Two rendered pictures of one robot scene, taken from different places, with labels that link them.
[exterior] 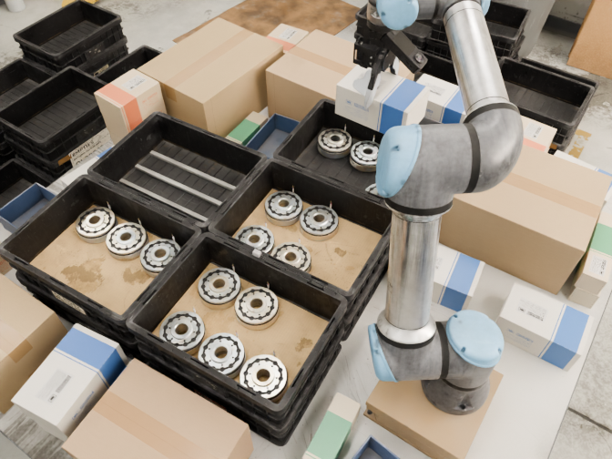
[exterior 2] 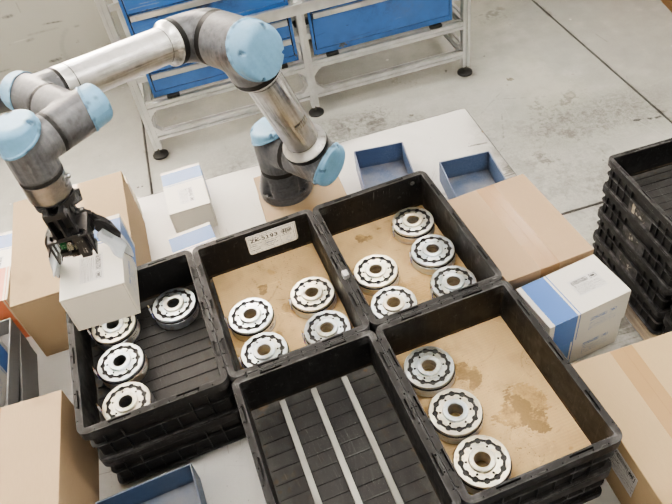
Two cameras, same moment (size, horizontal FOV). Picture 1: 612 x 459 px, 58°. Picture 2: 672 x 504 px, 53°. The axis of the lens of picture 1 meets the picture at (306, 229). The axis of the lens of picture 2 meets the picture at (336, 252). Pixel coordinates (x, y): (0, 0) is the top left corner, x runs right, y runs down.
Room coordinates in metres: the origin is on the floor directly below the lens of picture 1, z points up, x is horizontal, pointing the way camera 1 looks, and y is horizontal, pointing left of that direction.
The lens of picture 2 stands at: (1.44, 0.84, 2.01)
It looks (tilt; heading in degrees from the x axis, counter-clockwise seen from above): 46 degrees down; 228
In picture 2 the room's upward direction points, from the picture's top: 10 degrees counter-clockwise
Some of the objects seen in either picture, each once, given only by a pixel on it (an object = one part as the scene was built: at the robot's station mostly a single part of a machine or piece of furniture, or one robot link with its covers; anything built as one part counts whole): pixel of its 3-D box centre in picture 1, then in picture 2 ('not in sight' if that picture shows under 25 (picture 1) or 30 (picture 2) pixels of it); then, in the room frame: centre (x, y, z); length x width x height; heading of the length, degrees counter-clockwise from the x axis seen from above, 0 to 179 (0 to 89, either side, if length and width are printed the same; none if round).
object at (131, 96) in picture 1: (129, 96); not in sight; (1.42, 0.56, 0.89); 0.16 x 0.12 x 0.07; 143
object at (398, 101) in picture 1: (381, 100); (99, 270); (1.14, -0.19, 1.10); 0.20 x 0.12 x 0.09; 56
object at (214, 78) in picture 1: (215, 81); not in sight; (1.62, 0.32, 0.80); 0.40 x 0.30 x 0.20; 144
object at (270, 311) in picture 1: (256, 304); (375, 271); (0.68, 0.12, 0.86); 0.10 x 0.10 x 0.01
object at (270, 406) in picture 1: (238, 313); (401, 243); (0.62, 0.15, 0.92); 0.40 x 0.30 x 0.02; 60
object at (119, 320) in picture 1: (101, 242); (488, 381); (0.81, 0.50, 0.92); 0.40 x 0.30 x 0.02; 60
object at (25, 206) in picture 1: (42, 219); not in sight; (1.04, 0.78, 0.74); 0.20 x 0.15 x 0.07; 56
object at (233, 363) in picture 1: (221, 353); (432, 250); (0.55, 0.19, 0.86); 0.10 x 0.10 x 0.01
